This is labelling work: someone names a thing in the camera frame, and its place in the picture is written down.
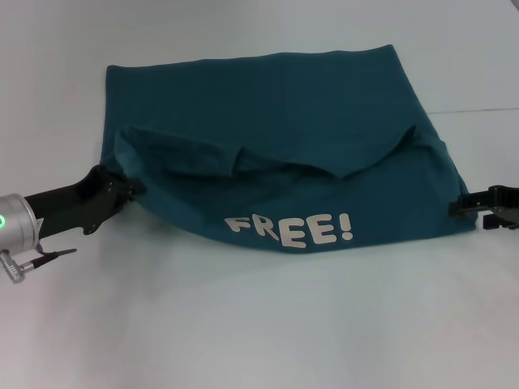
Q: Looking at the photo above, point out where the blue t-shirt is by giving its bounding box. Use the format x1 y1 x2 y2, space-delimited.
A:
103 43 476 253

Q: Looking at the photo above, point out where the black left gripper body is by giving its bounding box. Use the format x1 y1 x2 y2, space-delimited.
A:
23 164 131 236

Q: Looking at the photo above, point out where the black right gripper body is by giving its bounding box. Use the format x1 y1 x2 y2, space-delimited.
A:
484 184 519 230

